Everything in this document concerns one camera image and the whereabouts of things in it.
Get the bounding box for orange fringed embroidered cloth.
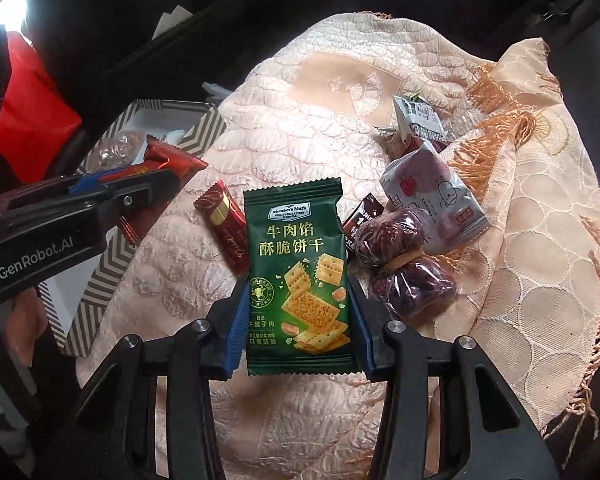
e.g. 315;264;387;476
445;37;600;436

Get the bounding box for red paper bag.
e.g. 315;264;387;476
0;30;83;183

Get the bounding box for striped rim white box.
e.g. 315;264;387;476
40;99;228;358

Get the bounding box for white papers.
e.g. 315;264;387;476
150;5;196;41

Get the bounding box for brown wrapped snack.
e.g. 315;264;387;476
372;127;421;161

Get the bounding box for clear walnut packet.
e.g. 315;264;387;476
92;130;143;171

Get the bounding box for dark brown snack bar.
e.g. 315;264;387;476
342;192;386;246

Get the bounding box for pink white snack packet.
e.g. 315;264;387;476
380;137;488;256

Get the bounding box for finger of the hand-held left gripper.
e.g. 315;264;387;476
96;169;182;227
0;169;149;212

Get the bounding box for black car seat back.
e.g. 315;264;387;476
55;0;331;111

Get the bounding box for person's left hand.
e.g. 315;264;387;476
0;287;48;376

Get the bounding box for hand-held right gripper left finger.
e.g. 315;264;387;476
60;277;252;480

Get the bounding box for white black snack packet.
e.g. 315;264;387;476
392;94;448;143

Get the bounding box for red foil snack packet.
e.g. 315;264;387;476
117;135;209;246

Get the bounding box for clear plastic wrapper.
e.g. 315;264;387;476
202;80;233;101

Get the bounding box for peach quilted blanket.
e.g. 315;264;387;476
75;12;481;480

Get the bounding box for red date packet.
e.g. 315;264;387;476
370;255;457;318
355;210;426;267

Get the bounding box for green cracker packet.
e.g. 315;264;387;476
242;177;356;377

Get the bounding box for dark red gold candy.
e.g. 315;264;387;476
193;180;248;276

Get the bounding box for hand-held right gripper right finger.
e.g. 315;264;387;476
347;285;551;480

